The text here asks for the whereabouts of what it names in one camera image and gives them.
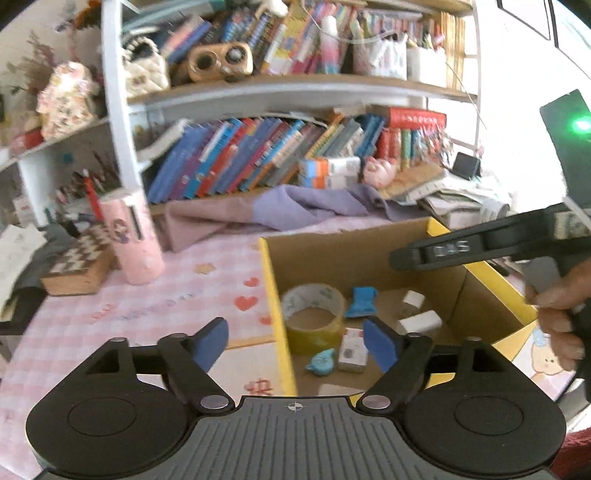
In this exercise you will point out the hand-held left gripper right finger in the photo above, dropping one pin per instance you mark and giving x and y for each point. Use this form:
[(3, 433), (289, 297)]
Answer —
[(381, 344)]

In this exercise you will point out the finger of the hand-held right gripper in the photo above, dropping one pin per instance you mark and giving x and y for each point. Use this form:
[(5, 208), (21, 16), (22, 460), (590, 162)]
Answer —
[(452, 251)]

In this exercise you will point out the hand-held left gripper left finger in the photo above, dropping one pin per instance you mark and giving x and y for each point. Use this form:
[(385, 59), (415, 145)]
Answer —
[(210, 344)]

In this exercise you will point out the white charger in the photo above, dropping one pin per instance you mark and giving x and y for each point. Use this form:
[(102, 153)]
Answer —
[(420, 322)]

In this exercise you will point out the blue plastic clip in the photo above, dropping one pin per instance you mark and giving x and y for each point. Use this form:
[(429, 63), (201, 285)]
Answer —
[(361, 302)]

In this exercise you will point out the teal small toy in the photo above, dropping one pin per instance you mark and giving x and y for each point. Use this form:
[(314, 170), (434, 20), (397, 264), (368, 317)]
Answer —
[(322, 362)]

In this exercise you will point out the yellow tape roll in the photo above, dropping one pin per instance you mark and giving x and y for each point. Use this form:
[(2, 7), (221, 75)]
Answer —
[(314, 342)]

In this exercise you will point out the yellow cardboard box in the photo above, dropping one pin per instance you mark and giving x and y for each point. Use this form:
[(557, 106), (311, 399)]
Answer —
[(323, 261)]

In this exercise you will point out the person's right hand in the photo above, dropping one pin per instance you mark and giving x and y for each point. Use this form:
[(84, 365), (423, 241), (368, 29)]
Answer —
[(561, 314)]

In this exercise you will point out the pile of books and papers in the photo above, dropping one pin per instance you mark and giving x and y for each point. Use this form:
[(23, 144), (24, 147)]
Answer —
[(452, 198)]

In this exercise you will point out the pink checked tablecloth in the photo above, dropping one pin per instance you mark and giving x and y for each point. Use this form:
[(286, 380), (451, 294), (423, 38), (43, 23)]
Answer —
[(207, 286)]

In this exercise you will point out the black phone stand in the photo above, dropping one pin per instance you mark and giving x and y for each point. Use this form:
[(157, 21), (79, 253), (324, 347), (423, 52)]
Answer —
[(465, 165)]

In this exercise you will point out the pink pig toy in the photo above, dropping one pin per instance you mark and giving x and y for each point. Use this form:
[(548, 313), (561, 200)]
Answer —
[(379, 171)]

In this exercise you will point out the acrylic figure stands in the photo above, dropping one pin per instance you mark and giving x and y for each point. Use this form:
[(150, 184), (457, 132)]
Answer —
[(427, 143)]

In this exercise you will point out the pink cartoon tumbler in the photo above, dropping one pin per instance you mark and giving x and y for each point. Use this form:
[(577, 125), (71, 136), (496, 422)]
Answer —
[(134, 240)]

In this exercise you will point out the red book set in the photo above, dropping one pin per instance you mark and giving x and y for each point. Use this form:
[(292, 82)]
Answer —
[(415, 117)]

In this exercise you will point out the orange white carton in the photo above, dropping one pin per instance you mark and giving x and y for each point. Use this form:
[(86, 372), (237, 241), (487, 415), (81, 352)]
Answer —
[(330, 166), (328, 181)]

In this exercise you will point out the wooden chess board box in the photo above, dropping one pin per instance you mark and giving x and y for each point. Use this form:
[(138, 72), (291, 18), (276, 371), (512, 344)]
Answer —
[(78, 267)]

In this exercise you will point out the purple cloth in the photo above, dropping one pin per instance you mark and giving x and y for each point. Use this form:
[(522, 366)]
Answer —
[(286, 210)]

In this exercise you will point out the white storage box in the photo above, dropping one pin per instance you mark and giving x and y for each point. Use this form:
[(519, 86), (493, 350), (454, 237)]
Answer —
[(427, 67)]

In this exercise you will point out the row of leaning books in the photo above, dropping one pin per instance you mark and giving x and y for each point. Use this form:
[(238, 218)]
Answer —
[(240, 157)]

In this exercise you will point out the stack of printed papers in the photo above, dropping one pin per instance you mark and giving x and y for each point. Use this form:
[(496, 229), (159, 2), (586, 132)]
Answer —
[(18, 267)]

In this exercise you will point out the pastel striped bottle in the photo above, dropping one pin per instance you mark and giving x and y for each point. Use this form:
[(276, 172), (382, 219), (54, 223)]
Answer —
[(331, 46)]

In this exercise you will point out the white bookshelf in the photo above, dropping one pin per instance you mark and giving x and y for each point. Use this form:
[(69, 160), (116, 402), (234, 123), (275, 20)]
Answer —
[(117, 115)]

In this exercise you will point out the row of upright books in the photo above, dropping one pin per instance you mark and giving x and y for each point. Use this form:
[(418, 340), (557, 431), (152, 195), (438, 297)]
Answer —
[(277, 37)]

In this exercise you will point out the white quilted handbag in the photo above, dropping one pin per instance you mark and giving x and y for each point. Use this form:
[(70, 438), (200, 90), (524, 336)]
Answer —
[(145, 74)]

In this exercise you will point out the pink cat figurine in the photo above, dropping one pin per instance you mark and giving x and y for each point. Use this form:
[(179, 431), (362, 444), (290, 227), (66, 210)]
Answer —
[(67, 101)]

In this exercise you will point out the brown retro radio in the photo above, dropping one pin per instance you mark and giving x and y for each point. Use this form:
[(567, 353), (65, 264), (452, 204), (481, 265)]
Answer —
[(221, 62)]

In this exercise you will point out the dried flower bunch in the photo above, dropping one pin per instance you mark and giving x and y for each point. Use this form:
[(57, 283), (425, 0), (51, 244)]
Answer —
[(34, 64)]

